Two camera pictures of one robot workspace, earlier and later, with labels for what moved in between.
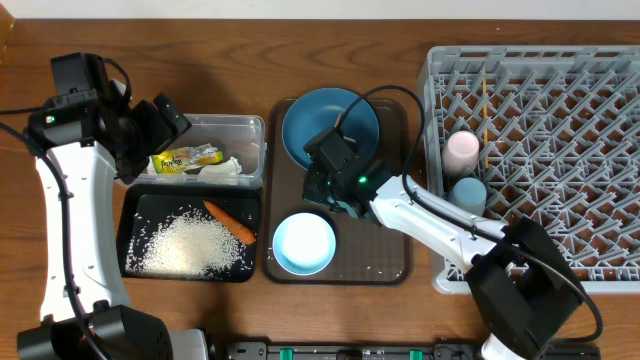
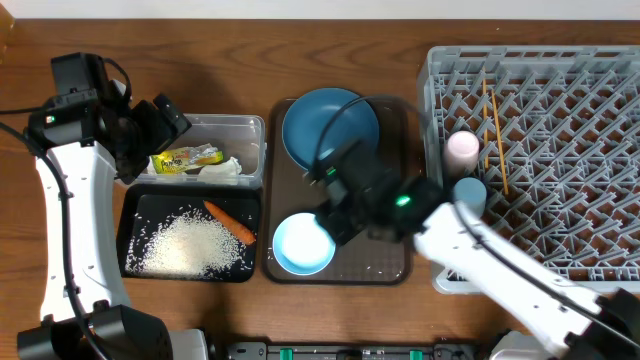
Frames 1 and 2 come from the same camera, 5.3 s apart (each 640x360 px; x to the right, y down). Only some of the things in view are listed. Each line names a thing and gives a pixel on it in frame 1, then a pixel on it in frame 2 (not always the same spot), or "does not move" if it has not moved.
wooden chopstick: (338, 120) → (500, 141)
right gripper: (311, 189) → (329, 221)
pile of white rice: (185, 243) does not move
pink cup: (460, 153) does not move
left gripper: (164, 131) does not move
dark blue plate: (321, 110) does not move
